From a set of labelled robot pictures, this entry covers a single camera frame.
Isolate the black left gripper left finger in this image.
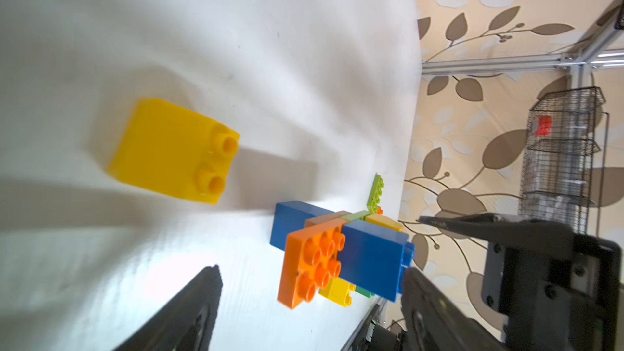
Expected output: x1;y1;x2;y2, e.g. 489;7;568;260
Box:
116;265;223;351

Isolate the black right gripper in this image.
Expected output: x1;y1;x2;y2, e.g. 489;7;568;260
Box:
419;213;622;350

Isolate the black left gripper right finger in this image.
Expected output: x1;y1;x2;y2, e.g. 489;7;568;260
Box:
401;268;506;350

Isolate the blue lego brick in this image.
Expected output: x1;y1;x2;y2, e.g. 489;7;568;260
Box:
337;220;414;302

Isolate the yellow lego brick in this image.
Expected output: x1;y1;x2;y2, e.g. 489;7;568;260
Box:
318;278;356;307
364;214;403;232
107;98;241;205

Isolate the lime green lego brick small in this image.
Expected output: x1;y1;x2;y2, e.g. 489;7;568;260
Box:
367;174;384;213

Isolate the orange lego brick long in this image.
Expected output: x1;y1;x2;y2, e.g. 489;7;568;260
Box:
277;218;348;310

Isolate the brown orange lego brick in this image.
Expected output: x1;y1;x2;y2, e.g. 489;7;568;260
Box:
304;211;350;228

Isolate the lime green lego brick long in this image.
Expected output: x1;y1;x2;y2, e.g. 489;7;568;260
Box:
341;211;371;222

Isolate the blue lego brick base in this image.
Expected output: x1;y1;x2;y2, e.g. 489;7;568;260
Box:
270;201;332;250

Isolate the green lego brick square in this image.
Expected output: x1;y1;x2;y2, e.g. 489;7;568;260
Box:
355;286;375;298

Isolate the black wire basket right wall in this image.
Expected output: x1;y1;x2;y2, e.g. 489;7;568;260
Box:
518;87;605;234

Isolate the aluminium frame back crossbar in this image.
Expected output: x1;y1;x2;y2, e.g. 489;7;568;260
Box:
422;50;623;76

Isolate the aluminium frame corner post right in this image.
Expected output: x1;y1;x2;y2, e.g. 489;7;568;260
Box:
566;4;623;89

